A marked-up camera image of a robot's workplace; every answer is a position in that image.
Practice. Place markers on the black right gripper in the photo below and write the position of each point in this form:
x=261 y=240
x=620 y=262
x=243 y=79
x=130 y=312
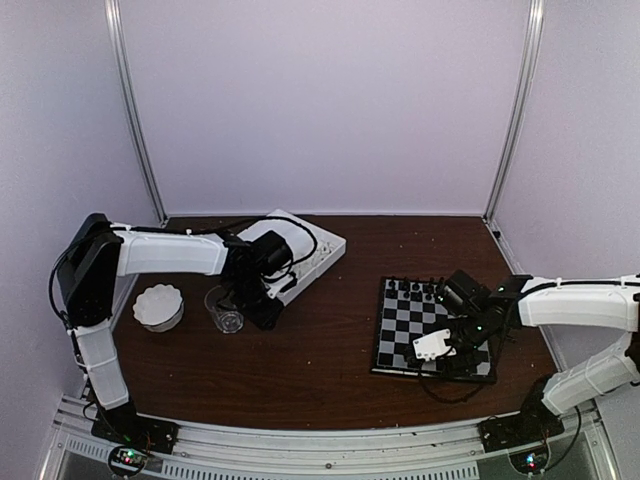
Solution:
x=461 y=367

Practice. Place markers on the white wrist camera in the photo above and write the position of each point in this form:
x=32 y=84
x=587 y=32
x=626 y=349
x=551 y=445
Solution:
x=433 y=346
x=281 y=286

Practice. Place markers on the white scalloped bowl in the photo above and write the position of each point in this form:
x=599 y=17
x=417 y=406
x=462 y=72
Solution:
x=159 y=308

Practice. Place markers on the white plastic compartment tray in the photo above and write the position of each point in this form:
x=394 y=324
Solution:
x=303 y=238

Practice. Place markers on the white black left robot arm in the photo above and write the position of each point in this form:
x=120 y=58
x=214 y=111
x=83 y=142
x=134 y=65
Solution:
x=85 y=275

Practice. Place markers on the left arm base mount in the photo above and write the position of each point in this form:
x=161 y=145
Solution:
x=136 y=447

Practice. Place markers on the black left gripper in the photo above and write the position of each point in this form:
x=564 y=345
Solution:
x=263 y=318

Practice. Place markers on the left aluminium frame post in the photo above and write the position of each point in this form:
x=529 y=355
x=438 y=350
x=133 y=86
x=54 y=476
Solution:
x=118 y=42

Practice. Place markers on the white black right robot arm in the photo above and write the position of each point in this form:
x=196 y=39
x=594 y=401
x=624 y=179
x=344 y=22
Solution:
x=527 y=301

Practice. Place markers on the right aluminium frame post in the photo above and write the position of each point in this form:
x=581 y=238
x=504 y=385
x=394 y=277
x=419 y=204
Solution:
x=529 y=59

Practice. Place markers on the aluminium frame post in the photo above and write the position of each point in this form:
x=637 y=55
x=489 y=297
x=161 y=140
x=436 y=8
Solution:
x=118 y=42
x=529 y=59

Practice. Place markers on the front aluminium rail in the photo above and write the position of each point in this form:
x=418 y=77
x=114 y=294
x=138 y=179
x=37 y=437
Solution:
x=440 y=451

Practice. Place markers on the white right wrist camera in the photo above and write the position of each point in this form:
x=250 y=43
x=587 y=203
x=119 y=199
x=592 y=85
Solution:
x=433 y=346

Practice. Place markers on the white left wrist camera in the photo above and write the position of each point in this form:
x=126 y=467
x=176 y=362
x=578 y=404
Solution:
x=281 y=286

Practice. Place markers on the row of black chess pieces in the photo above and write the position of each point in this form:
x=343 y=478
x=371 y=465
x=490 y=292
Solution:
x=411 y=290

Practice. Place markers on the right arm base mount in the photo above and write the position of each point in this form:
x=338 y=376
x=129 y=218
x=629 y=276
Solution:
x=526 y=439

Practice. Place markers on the black white chess board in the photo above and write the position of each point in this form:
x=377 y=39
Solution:
x=399 y=323

